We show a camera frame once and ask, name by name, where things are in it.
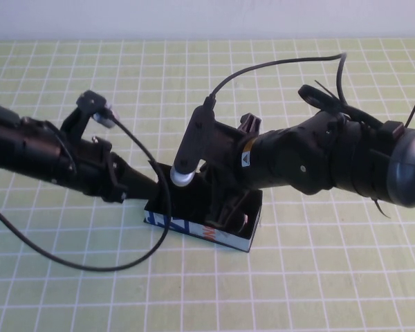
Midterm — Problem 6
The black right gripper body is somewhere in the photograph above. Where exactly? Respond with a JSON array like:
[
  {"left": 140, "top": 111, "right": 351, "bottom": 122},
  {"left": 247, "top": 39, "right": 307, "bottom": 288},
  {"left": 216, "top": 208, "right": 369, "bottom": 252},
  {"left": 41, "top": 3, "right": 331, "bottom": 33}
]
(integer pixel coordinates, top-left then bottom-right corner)
[{"left": 201, "top": 113, "right": 275, "bottom": 199}]

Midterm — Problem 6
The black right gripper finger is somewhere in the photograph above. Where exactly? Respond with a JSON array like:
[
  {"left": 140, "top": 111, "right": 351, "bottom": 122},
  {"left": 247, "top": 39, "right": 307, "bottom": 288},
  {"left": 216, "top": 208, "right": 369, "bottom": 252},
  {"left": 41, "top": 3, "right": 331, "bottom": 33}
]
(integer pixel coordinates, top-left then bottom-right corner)
[
  {"left": 206, "top": 199, "right": 237, "bottom": 232},
  {"left": 227, "top": 189, "right": 250, "bottom": 218}
]

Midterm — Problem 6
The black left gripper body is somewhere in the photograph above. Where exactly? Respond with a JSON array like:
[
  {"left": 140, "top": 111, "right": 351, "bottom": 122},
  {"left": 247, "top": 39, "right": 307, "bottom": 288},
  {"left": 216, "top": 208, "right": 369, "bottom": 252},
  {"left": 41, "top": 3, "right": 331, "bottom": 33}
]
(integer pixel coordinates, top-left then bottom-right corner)
[{"left": 59, "top": 135, "right": 129, "bottom": 204}]

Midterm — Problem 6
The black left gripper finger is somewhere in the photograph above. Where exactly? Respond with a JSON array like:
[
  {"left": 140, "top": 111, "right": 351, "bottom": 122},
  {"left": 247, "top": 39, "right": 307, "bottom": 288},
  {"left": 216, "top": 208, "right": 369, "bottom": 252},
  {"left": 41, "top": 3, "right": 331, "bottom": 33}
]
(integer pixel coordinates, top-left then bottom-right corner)
[
  {"left": 125, "top": 178, "right": 157, "bottom": 201},
  {"left": 111, "top": 153, "right": 159, "bottom": 190}
]

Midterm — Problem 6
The black printed glasses case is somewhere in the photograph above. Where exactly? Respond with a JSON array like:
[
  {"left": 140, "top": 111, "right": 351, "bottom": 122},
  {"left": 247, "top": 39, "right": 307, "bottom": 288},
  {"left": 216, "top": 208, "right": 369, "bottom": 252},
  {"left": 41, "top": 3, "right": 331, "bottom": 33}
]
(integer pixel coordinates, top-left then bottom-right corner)
[{"left": 143, "top": 160, "right": 264, "bottom": 254}]

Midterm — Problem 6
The black left camera cable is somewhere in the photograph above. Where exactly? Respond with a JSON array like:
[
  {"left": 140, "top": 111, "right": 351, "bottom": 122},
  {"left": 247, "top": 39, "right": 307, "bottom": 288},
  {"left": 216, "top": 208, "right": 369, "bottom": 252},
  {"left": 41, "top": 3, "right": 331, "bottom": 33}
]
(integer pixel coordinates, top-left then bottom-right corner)
[{"left": 0, "top": 112, "right": 172, "bottom": 273}]

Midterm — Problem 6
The black camera cable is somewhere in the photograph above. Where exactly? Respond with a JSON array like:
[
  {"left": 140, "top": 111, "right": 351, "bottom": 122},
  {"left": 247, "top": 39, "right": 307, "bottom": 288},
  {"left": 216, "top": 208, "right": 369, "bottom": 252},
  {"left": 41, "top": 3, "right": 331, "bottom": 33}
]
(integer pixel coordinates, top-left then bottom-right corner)
[
  {"left": 0, "top": 112, "right": 172, "bottom": 273},
  {"left": 207, "top": 51, "right": 349, "bottom": 109}
]

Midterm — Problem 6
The black right camera mount bracket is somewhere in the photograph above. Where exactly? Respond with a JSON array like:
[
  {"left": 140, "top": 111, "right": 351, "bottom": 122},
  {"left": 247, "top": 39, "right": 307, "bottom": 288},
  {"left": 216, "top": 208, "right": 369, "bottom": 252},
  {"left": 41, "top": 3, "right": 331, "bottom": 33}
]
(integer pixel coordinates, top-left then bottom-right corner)
[{"left": 174, "top": 96, "right": 217, "bottom": 174}]

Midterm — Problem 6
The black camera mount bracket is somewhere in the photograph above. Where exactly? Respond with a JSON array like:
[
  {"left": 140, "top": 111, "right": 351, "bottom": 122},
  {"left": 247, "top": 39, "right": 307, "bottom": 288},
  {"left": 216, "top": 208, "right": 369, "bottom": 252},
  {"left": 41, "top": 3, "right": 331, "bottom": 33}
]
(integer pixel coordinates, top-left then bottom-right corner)
[
  {"left": 60, "top": 90, "right": 107, "bottom": 143},
  {"left": 174, "top": 96, "right": 217, "bottom": 174}
]

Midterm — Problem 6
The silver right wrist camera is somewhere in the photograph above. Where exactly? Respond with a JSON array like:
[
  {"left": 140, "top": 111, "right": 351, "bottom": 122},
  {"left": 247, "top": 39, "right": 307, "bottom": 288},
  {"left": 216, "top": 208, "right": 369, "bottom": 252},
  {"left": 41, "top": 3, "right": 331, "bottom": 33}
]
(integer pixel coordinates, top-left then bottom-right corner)
[{"left": 170, "top": 165, "right": 196, "bottom": 188}]

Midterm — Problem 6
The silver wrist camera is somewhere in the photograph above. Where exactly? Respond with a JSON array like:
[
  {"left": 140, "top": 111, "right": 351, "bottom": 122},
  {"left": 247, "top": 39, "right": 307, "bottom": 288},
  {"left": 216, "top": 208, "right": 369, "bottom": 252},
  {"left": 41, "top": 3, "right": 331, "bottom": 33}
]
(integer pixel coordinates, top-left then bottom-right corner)
[
  {"left": 93, "top": 102, "right": 123, "bottom": 130},
  {"left": 170, "top": 165, "right": 196, "bottom": 188}
]

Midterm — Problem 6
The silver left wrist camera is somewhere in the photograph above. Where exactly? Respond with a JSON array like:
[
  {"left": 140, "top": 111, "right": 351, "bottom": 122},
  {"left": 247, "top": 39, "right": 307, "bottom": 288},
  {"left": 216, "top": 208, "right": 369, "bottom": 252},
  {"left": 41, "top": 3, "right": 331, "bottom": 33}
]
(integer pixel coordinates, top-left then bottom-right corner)
[{"left": 93, "top": 102, "right": 123, "bottom": 130}]

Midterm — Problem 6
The black left camera mount bracket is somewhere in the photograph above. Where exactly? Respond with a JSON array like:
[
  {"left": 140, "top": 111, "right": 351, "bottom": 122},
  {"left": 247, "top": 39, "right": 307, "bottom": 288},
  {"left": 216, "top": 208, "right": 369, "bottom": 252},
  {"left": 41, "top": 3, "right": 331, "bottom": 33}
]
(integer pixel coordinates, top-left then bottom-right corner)
[{"left": 60, "top": 90, "right": 107, "bottom": 143}]

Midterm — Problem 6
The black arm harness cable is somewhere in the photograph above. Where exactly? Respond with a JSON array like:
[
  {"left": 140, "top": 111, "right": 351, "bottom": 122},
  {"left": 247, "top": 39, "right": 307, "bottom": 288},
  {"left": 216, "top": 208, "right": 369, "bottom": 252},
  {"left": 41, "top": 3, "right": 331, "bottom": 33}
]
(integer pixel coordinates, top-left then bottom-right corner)
[{"left": 297, "top": 84, "right": 405, "bottom": 139}]

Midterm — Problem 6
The black right camera cable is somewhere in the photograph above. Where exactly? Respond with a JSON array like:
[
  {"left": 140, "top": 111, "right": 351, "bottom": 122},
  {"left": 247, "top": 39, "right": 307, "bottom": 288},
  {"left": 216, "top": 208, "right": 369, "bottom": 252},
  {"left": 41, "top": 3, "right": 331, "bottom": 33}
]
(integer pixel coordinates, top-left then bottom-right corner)
[{"left": 207, "top": 51, "right": 349, "bottom": 109}]

